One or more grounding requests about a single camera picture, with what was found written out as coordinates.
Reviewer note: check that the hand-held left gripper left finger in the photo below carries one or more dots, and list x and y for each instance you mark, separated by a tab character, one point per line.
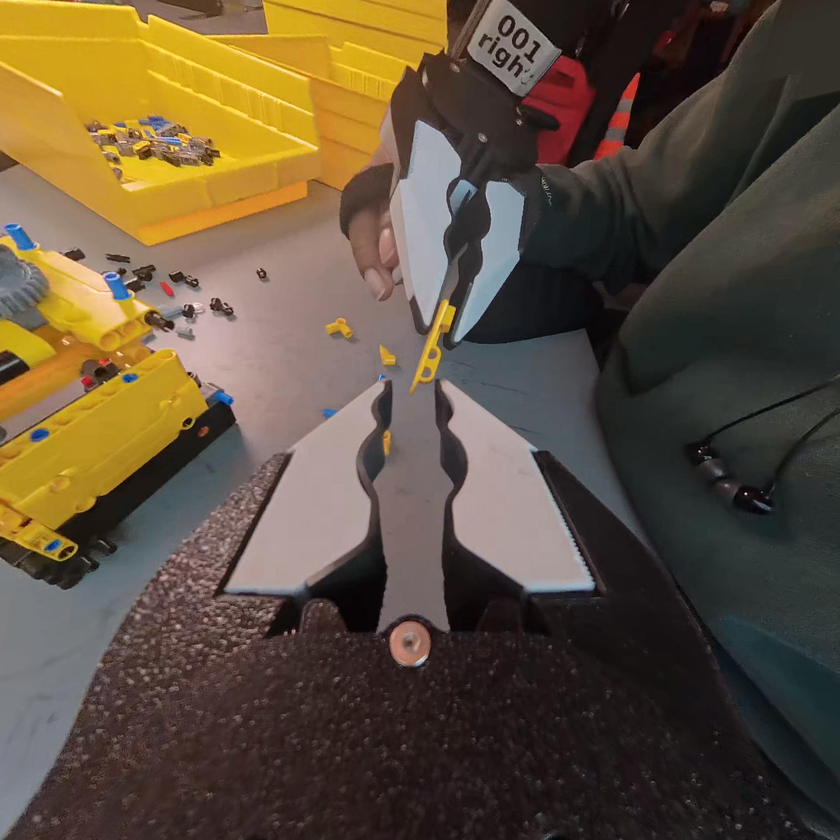
308	525

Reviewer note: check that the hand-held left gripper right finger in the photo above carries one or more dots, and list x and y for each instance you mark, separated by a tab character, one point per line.
518	525

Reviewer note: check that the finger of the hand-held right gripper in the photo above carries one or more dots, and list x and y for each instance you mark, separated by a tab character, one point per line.
502	243
423	223

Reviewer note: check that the yellow thin lego liftarm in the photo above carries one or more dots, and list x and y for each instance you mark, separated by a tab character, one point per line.
430	354

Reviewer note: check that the yellow lego angle connector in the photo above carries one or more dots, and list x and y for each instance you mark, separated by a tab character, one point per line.
339	328

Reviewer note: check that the yellow plastic parts bin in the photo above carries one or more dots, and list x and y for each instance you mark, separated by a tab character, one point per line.
197	177

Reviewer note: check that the yellow lego robot model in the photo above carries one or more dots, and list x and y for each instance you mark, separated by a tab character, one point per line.
98	426

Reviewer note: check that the pile of small lego pins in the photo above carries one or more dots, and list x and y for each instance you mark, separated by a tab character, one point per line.
177	282

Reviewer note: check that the heap of grey lego parts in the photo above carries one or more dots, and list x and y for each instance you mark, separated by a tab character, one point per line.
154	144

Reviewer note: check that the person's right forearm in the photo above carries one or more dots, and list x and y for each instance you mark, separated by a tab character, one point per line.
656	184

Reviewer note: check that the yellow lego wedge piece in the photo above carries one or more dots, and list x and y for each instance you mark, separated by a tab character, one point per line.
387	355

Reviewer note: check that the person's right hand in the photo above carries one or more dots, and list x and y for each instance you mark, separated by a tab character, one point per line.
374	262

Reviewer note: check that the red orange garment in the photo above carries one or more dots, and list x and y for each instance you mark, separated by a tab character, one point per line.
564	105

